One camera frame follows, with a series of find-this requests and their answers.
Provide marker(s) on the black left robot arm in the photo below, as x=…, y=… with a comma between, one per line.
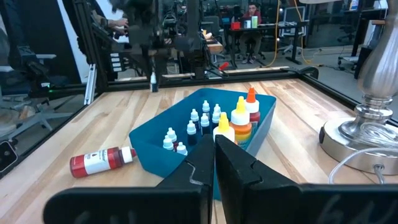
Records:
x=194, y=18

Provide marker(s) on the grey desk monitor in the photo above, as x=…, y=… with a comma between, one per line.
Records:
x=293, y=15

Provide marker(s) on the black office desk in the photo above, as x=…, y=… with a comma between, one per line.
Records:
x=280, y=27

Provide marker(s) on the white round cap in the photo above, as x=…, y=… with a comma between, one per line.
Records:
x=217, y=108

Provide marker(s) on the green white container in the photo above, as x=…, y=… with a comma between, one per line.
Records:
x=254, y=22

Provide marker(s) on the yellow food coloring bottle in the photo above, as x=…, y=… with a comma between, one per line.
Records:
x=224, y=126
x=241, y=124

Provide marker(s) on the blue plastic tray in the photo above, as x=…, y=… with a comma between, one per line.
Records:
x=152, y=155

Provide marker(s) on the dark red food coloring bottle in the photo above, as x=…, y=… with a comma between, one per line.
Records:
x=98, y=161

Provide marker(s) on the orange-red food coloring bottle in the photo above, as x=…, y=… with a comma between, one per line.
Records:
x=252, y=104

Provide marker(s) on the black table-level camera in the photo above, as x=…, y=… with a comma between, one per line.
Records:
x=7, y=155

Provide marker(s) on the red box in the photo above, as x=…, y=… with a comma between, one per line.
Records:
x=235, y=25

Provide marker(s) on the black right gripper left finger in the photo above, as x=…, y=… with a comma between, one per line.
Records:
x=199, y=174

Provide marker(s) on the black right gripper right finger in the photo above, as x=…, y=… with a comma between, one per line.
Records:
x=236, y=177

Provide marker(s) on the person's hand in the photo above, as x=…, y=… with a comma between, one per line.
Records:
x=119, y=23

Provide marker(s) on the white shade silver table lamp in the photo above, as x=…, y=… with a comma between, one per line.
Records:
x=377, y=74

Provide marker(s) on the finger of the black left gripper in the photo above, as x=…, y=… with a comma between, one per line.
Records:
x=160, y=70
x=146, y=63

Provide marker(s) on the silver aluminium bracket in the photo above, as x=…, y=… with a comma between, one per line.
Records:
x=90, y=84

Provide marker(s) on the person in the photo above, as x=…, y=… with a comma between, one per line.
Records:
x=253, y=17

